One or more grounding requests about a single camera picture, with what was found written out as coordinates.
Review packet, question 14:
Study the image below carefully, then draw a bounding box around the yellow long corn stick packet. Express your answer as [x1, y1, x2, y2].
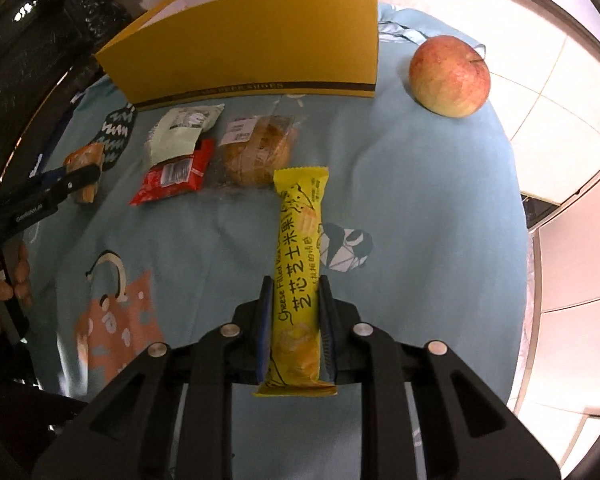
[256, 167, 337, 398]

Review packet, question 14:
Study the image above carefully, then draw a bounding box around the yellow cardboard box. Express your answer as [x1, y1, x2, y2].
[96, 0, 379, 108]

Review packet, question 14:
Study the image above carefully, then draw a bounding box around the dark carved wooden furniture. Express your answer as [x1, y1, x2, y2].
[0, 0, 132, 190]

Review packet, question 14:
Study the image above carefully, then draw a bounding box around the orange snack packet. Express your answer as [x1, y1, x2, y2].
[64, 142, 105, 205]

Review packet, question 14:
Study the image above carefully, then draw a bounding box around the red yellow apple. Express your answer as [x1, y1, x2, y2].
[408, 35, 491, 118]

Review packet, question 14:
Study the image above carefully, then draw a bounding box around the pale green snack packet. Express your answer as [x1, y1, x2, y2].
[144, 104, 225, 169]

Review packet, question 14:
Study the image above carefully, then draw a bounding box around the brown bread in clear bag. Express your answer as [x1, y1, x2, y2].
[219, 115, 298, 188]

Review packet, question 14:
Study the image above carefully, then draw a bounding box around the red snack packet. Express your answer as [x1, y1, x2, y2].
[130, 139, 215, 206]

